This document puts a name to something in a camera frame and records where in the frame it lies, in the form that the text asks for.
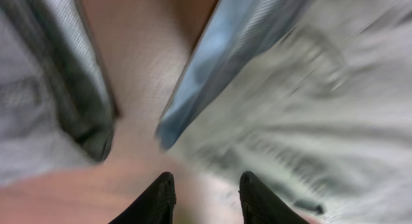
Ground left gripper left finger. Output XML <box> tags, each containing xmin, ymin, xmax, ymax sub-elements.
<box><xmin>109</xmin><ymin>172</ymin><xmax>176</xmax><ymax>224</ymax></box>

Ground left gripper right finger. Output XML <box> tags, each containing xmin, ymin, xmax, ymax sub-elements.
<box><xmin>239</xmin><ymin>171</ymin><xmax>309</xmax><ymax>224</ymax></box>

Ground khaki shorts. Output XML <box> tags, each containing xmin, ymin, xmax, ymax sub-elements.
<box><xmin>171</xmin><ymin>0</ymin><xmax>411</xmax><ymax>223</ymax></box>

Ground folded grey shorts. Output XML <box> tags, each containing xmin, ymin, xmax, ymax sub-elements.
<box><xmin>1</xmin><ymin>0</ymin><xmax>115</xmax><ymax>186</ymax></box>

